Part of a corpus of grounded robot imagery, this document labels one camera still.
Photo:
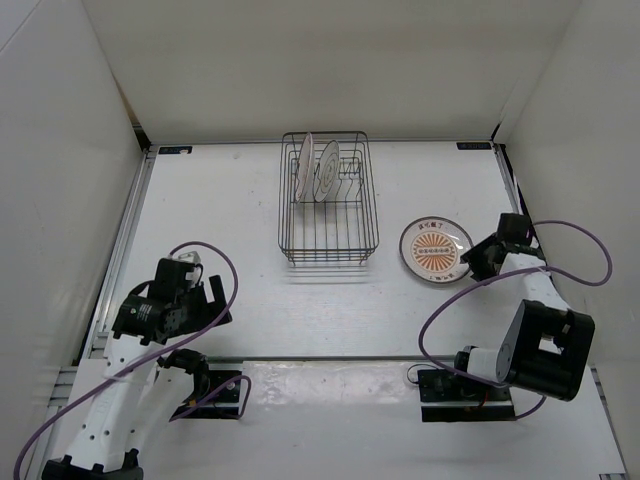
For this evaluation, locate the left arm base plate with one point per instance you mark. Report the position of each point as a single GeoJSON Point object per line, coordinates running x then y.
{"type": "Point", "coordinates": [220, 395]}

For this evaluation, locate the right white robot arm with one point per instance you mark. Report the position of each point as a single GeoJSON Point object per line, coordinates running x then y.
{"type": "Point", "coordinates": [546, 347]}

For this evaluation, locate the white plate grey swirl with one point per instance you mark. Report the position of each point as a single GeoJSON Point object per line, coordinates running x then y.
{"type": "Point", "coordinates": [328, 169]}

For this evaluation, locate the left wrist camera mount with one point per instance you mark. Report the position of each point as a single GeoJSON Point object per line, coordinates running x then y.
{"type": "Point", "coordinates": [190, 257]}

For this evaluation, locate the orange sunburst plate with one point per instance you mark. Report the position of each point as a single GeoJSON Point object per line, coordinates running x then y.
{"type": "Point", "coordinates": [431, 248]}
{"type": "Point", "coordinates": [305, 168]}

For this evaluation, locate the grey wire dish rack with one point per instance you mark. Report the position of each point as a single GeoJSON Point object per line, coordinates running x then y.
{"type": "Point", "coordinates": [342, 228]}

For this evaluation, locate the left blue corner label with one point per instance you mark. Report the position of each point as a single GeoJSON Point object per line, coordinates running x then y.
{"type": "Point", "coordinates": [175, 150]}

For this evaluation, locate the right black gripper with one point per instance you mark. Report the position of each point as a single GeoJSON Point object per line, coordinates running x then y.
{"type": "Point", "coordinates": [473, 256]}

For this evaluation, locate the blue corner label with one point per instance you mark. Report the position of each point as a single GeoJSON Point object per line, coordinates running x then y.
{"type": "Point", "coordinates": [175, 150]}
{"type": "Point", "coordinates": [473, 146]}

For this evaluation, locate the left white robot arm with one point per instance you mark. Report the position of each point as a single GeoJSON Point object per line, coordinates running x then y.
{"type": "Point", "coordinates": [146, 383]}

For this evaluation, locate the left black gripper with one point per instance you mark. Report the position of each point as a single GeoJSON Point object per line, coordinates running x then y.
{"type": "Point", "coordinates": [206, 308]}

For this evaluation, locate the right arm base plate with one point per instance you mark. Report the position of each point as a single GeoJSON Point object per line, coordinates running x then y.
{"type": "Point", "coordinates": [448, 398]}

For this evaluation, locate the right blue corner label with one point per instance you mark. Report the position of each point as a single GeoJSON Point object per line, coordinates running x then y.
{"type": "Point", "coordinates": [473, 146]}

